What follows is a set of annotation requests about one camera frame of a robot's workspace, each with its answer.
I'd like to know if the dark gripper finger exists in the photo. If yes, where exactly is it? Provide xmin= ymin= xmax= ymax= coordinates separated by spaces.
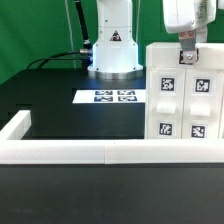
xmin=196 ymin=26 xmax=208 ymax=43
xmin=178 ymin=30 xmax=198 ymax=64

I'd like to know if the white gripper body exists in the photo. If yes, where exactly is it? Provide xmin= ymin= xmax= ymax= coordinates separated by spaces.
xmin=162 ymin=0 xmax=216 ymax=33

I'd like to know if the white cabinet top box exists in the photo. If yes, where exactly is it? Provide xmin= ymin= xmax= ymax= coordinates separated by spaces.
xmin=146 ymin=42 xmax=224 ymax=70

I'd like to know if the white cabinet body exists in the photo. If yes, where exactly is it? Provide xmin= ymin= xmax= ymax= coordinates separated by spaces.
xmin=145 ymin=68 xmax=224 ymax=139

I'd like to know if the white cabinet door panel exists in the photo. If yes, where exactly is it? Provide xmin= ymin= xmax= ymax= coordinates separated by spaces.
xmin=182 ymin=69 xmax=224 ymax=139

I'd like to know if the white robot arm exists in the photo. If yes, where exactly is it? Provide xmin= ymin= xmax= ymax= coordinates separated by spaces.
xmin=88 ymin=0 xmax=216 ymax=79

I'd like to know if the white base tag plate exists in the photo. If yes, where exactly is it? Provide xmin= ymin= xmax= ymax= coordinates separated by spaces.
xmin=72 ymin=89 xmax=146 ymax=104

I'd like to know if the green backdrop curtain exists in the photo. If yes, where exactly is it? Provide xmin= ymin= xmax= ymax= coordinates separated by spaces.
xmin=0 ymin=0 xmax=224 ymax=86

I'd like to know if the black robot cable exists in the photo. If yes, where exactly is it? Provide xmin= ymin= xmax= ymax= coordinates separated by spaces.
xmin=26 ymin=0 xmax=93 ymax=70

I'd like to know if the white U-shaped fence frame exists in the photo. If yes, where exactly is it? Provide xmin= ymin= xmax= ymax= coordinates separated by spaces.
xmin=0 ymin=110 xmax=224 ymax=164

